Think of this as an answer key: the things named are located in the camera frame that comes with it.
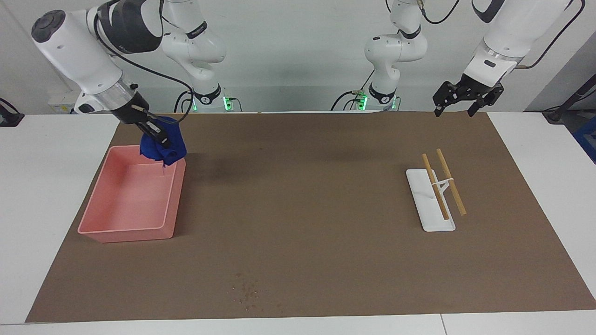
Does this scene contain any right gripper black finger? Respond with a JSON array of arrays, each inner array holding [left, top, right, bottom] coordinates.
[[142, 121, 171, 150]]

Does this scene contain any blue towel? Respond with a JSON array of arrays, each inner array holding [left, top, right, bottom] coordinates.
[[139, 116, 187, 167]]

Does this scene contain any white towel rack base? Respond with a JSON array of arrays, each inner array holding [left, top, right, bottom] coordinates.
[[406, 168, 456, 232]]

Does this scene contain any wooden rack rod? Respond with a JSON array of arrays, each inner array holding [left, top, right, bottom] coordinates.
[[422, 154, 450, 221], [436, 148, 467, 216]]

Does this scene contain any pink plastic bin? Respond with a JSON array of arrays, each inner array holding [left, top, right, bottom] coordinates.
[[77, 143, 186, 243]]

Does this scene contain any white power strip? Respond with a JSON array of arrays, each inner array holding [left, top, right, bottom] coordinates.
[[48, 91, 82, 114]]

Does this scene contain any black tripod leg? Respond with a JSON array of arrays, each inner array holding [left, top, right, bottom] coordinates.
[[542, 74, 596, 124]]

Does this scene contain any blue box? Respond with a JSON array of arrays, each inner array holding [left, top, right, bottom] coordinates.
[[573, 114, 596, 163]]

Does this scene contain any black stand foot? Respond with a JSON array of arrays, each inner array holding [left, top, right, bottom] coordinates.
[[0, 98, 25, 127]]

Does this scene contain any brown table mat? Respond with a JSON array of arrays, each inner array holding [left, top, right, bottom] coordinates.
[[26, 111, 596, 323]]

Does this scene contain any black right base cable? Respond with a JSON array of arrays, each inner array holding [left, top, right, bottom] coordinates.
[[174, 91, 196, 113]]

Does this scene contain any black base cable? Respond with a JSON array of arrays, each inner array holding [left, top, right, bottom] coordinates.
[[174, 91, 196, 113], [331, 70, 375, 111]]

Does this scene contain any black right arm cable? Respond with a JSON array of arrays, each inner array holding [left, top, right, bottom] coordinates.
[[95, 0, 195, 124]]

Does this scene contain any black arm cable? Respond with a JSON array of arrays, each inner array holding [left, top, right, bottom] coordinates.
[[95, 0, 195, 124], [417, 0, 587, 70]]

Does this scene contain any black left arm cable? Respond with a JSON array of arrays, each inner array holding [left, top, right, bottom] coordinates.
[[417, 0, 587, 70]]

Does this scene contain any black left base cable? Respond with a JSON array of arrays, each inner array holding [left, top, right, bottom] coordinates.
[[331, 70, 375, 111]]

